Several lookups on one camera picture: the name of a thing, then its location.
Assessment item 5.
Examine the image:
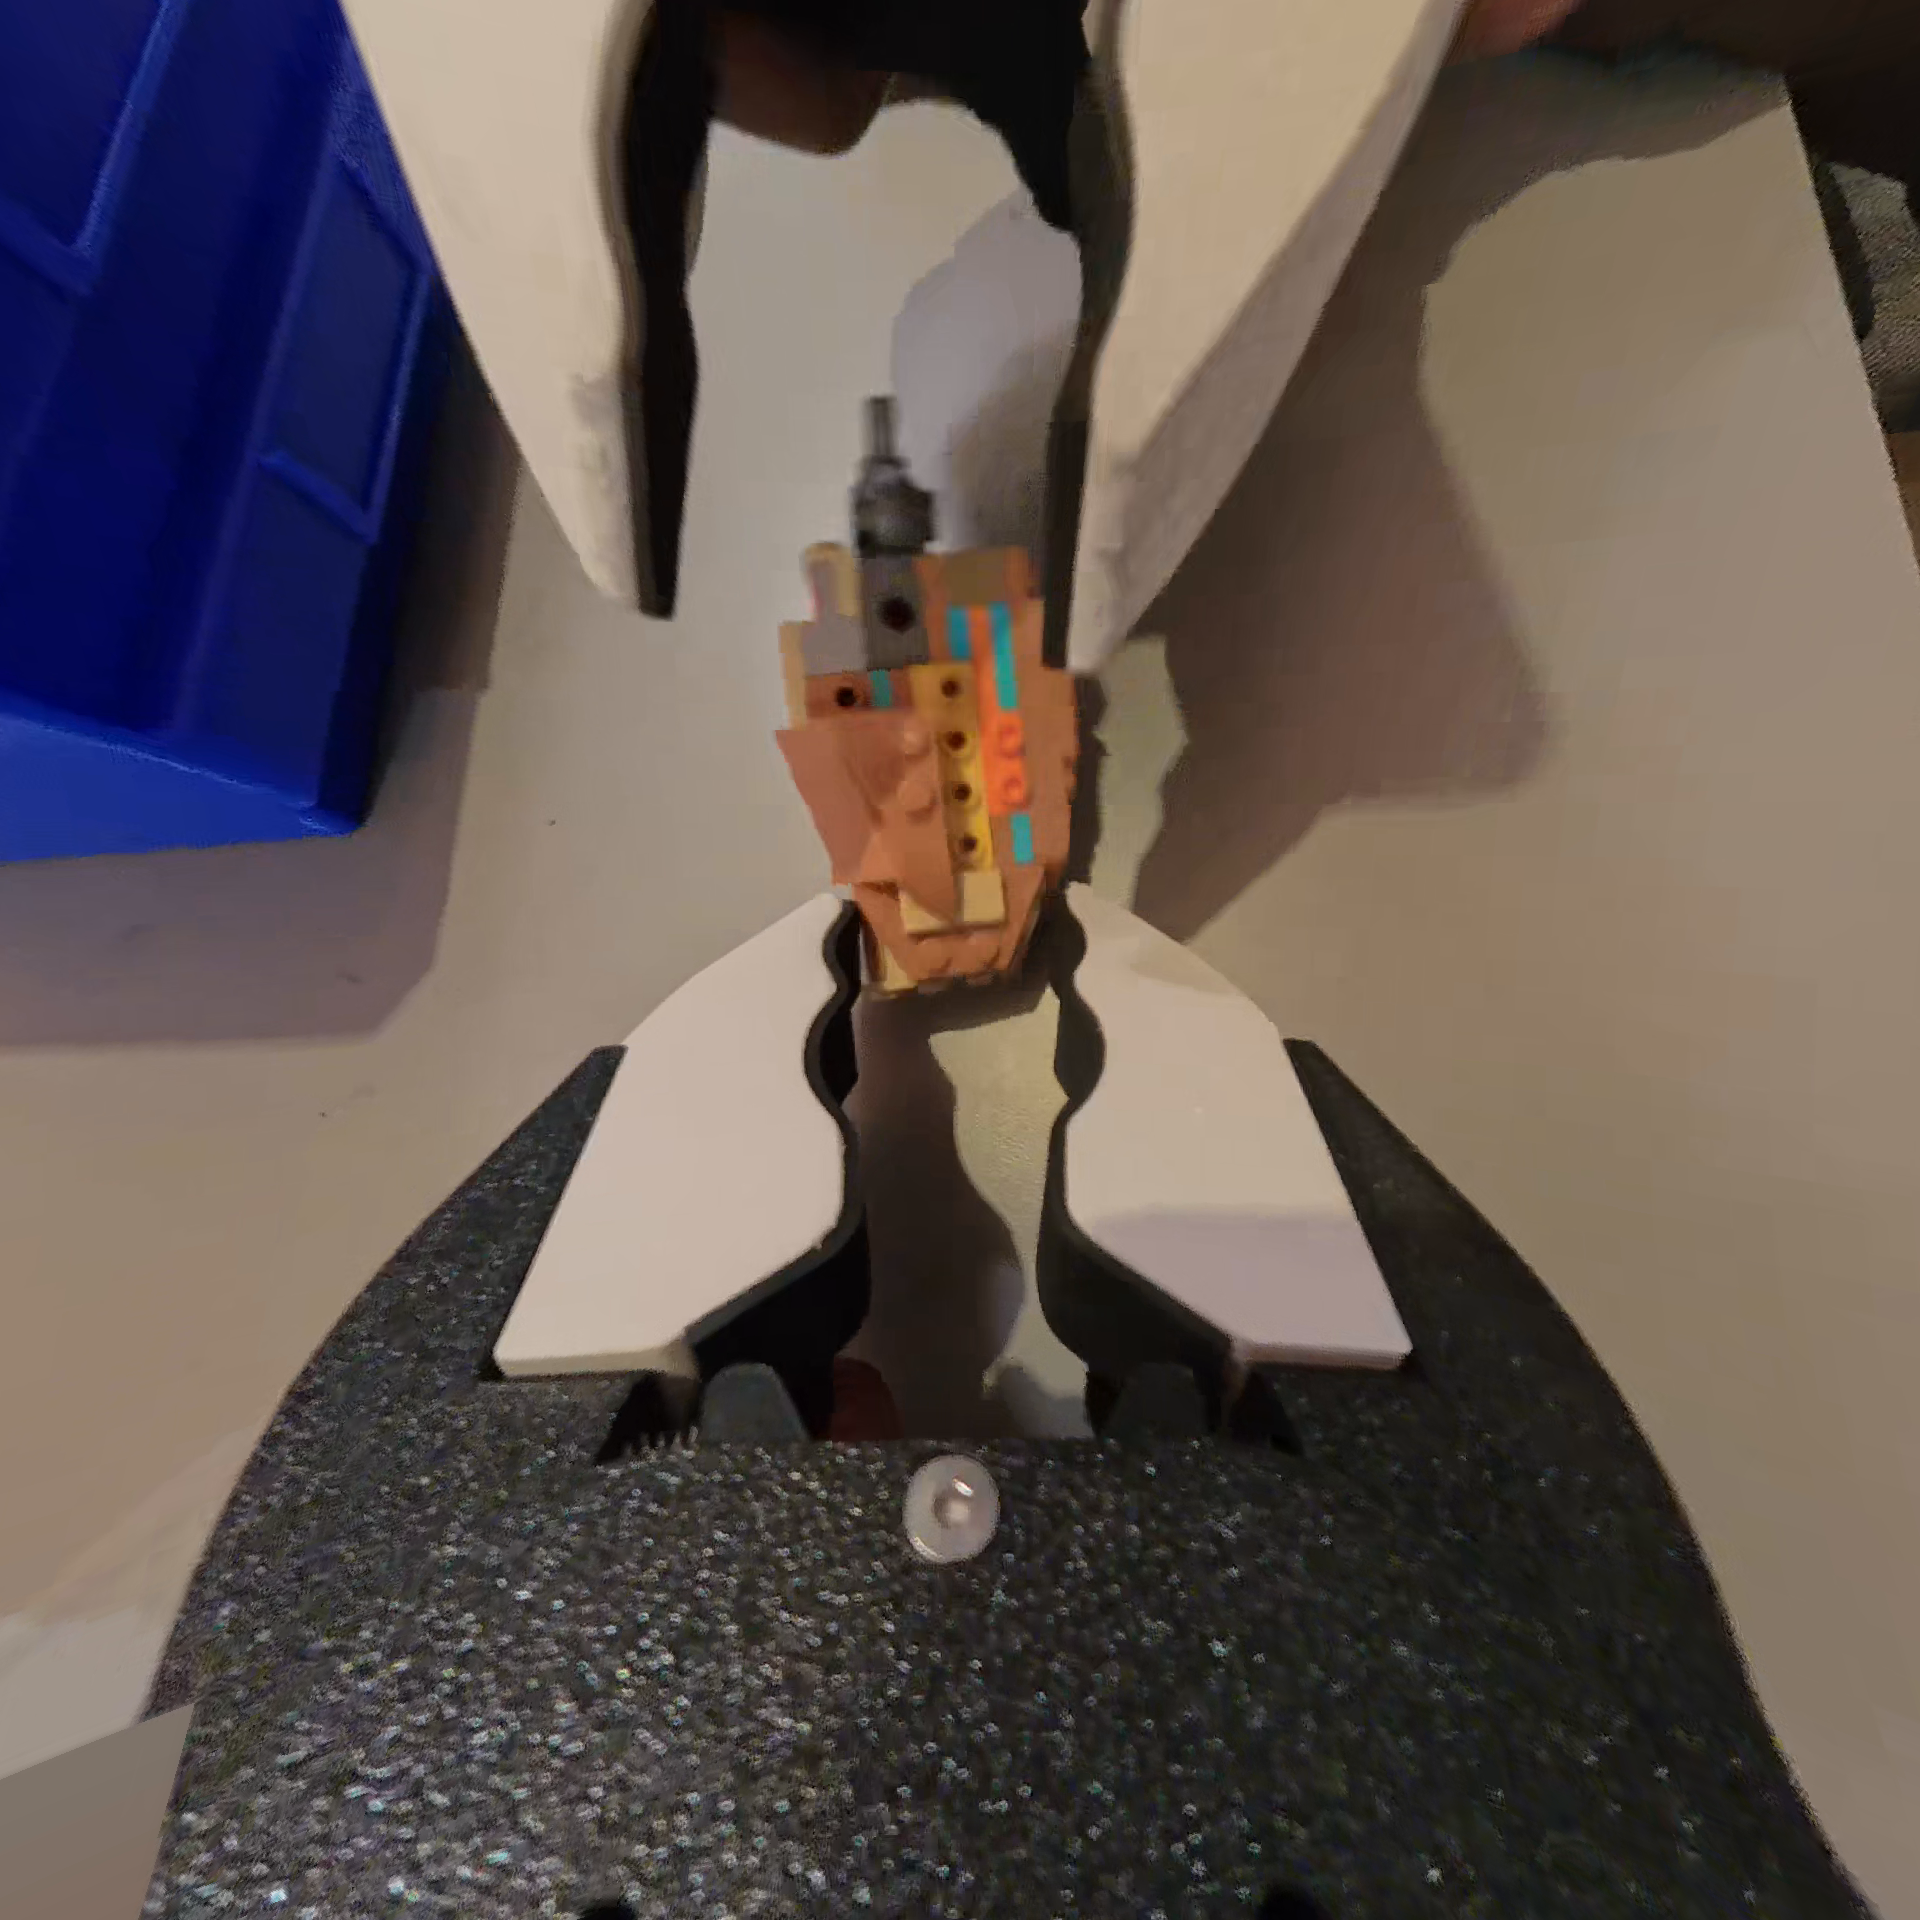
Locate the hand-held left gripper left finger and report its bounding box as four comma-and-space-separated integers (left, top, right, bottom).
496, 893, 872, 1383

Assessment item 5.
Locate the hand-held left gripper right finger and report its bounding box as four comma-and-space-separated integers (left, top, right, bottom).
1042, 884, 1415, 1376

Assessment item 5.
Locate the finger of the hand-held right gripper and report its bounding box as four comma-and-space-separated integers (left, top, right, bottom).
338, 0, 723, 622
1038, 0, 1473, 676

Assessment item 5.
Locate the stack of blue plastic bins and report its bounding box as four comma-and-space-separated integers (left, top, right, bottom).
0, 0, 459, 864

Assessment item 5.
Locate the small grey toy part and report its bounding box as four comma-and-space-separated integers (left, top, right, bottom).
849, 392, 938, 667

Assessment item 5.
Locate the brown toy brick model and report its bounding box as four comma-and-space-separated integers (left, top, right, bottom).
776, 541, 1089, 997

